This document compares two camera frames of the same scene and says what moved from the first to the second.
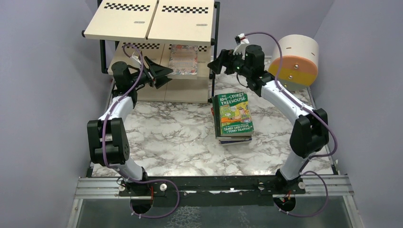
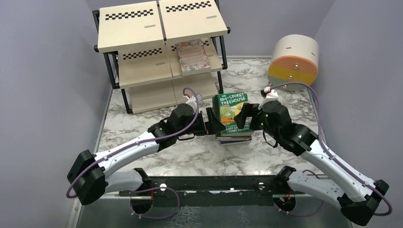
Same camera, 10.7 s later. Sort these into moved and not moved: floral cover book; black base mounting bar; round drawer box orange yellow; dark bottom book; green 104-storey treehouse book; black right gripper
Moved: floral cover book; black right gripper
Not moved: green 104-storey treehouse book; round drawer box orange yellow; dark bottom book; black base mounting bar
